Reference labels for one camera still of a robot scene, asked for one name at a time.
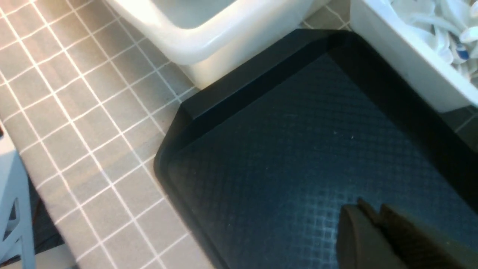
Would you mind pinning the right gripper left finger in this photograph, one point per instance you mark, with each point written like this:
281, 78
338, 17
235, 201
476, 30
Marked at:
361, 241

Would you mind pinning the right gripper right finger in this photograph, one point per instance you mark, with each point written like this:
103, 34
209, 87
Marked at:
420, 246

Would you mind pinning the black plastic tray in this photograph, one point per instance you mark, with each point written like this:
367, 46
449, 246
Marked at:
260, 163

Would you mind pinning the white spoon bin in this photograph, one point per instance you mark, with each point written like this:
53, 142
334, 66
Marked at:
431, 78

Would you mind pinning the pile of white spoons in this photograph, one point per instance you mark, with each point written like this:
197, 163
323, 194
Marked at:
449, 27

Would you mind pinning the large white plastic tub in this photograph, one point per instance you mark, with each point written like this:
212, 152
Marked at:
207, 39

